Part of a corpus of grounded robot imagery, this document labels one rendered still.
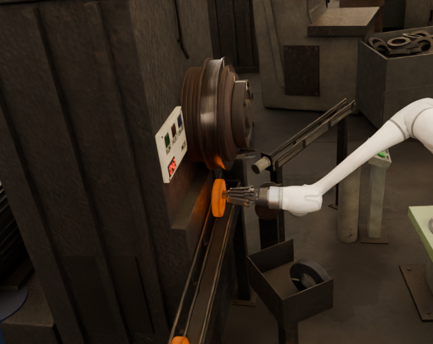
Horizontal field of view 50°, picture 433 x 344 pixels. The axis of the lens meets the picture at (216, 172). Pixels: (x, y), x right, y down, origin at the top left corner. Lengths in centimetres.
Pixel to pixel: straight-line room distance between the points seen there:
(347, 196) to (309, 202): 99
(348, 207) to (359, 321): 68
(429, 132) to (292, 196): 54
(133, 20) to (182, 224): 74
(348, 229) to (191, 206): 136
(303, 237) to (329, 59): 207
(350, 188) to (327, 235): 43
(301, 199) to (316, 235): 124
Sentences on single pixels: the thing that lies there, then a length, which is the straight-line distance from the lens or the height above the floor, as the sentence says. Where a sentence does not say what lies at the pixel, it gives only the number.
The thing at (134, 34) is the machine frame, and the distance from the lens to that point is 142.
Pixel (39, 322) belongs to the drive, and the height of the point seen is 25.
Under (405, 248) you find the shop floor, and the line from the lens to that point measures 300.
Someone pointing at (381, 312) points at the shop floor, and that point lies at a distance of 259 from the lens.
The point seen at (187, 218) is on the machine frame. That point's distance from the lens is 174.
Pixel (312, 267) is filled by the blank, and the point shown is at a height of 75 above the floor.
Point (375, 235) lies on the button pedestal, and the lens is 302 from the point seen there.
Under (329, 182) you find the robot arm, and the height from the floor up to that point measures 82.
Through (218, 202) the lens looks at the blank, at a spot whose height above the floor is 85.
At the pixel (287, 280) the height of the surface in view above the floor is 60.
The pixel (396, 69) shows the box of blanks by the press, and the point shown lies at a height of 65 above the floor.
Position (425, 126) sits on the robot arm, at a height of 110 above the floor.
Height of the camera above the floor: 185
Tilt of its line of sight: 29 degrees down
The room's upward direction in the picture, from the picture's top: 7 degrees counter-clockwise
